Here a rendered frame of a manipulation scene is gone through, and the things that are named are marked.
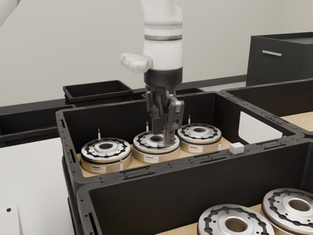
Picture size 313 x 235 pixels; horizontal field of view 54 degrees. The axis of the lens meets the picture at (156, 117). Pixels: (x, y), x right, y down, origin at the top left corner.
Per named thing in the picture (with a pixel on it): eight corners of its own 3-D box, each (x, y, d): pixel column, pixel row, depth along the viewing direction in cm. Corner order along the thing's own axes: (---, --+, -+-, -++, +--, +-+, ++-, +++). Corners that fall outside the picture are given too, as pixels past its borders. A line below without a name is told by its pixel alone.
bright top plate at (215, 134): (207, 123, 77) (207, 120, 77) (229, 139, 68) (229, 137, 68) (170, 128, 74) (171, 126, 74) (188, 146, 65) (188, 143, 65)
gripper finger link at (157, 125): (162, 117, 65) (162, 133, 67) (161, 116, 66) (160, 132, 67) (153, 119, 65) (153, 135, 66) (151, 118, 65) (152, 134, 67)
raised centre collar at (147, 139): (162, 134, 70) (162, 131, 70) (171, 142, 66) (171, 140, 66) (141, 137, 68) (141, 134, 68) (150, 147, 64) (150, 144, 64)
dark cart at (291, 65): (279, 179, 207) (302, 44, 174) (236, 151, 245) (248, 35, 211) (339, 160, 232) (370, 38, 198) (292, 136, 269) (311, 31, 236)
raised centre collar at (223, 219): (231, 245, 39) (231, 241, 38) (210, 221, 43) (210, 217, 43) (261, 234, 41) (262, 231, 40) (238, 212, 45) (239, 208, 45)
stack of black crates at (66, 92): (78, 165, 196) (71, 98, 180) (69, 146, 221) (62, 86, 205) (135, 152, 212) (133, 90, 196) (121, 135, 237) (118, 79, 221)
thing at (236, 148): (234, 155, 47) (234, 148, 46) (228, 150, 48) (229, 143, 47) (243, 152, 47) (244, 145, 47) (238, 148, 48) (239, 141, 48)
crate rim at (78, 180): (215, 99, 80) (216, 90, 79) (307, 148, 54) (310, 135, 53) (56, 120, 66) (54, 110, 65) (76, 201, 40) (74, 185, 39)
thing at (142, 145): (167, 129, 73) (167, 127, 73) (187, 148, 65) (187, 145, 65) (127, 136, 70) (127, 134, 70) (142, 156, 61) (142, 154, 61)
